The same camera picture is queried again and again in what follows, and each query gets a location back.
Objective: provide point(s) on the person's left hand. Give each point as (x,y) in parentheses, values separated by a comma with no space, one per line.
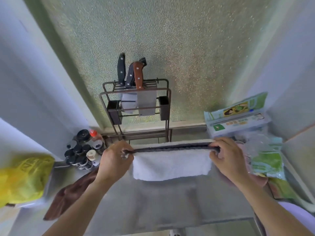
(112,162)

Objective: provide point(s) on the person's right hand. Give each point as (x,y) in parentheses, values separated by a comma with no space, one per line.
(231,159)

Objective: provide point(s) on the person's right thumb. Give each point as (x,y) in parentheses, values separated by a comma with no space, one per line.
(215,158)

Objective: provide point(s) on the person's left fingers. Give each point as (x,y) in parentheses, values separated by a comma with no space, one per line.
(125,149)

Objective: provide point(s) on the white towel with dark edge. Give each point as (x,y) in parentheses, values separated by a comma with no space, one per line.
(172,167)

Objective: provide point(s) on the person's right forearm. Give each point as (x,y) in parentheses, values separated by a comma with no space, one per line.
(268,206)

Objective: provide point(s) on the person's left forearm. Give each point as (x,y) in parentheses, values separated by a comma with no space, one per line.
(81,206)

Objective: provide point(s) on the brown metal knife rack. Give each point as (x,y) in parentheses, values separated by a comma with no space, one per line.
(137,132)

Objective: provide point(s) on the beige-capped jar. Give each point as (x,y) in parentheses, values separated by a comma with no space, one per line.
(91,154)

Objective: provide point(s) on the red-capped bottle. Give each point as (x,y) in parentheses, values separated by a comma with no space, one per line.
(93,133)

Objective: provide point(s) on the dark utensil cup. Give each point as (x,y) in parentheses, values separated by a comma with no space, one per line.
(115,111)
(164,108)

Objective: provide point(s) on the green and white wrap box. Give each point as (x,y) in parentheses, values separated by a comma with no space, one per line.
(236,125)

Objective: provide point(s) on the cluster of dark-capped spice jars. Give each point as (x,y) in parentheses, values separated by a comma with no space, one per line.
(77,154)

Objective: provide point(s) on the clear bag with green packets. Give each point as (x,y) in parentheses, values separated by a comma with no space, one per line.
(267,162)

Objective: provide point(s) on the green printed flat packet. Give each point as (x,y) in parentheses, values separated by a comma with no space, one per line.
(236,108)

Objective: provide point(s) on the brown cloth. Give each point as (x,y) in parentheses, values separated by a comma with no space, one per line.
(66,196)

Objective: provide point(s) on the yellow plastic bag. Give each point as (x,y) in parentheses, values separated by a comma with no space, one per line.
(24,179)

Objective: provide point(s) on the frosted glass window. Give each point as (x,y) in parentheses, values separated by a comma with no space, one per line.
(157,36)

